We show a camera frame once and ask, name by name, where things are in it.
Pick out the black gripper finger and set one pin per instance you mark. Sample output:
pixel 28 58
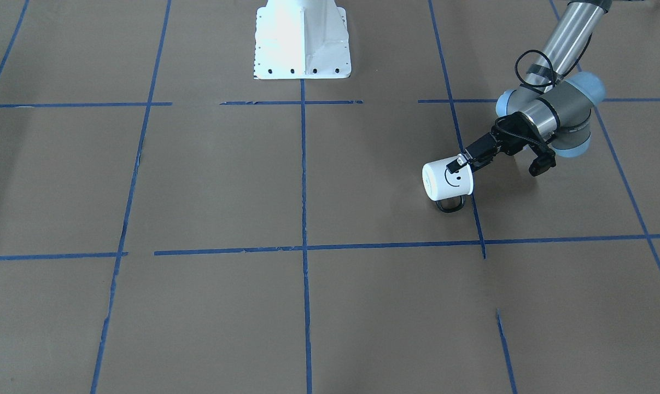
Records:
pixel 545 159
pixel 479 154

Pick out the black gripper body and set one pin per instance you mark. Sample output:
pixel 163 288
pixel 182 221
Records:
pixel 506 140

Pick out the white smiley mug black handle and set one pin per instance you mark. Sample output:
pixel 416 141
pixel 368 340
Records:
pixel 448 179

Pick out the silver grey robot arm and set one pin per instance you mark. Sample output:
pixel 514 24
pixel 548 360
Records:
pixel 551 109

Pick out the brown paper table cover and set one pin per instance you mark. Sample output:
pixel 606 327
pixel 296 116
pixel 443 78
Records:
pixel 169 224

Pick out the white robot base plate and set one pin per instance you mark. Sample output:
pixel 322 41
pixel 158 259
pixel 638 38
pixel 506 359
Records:
pixel 301 39

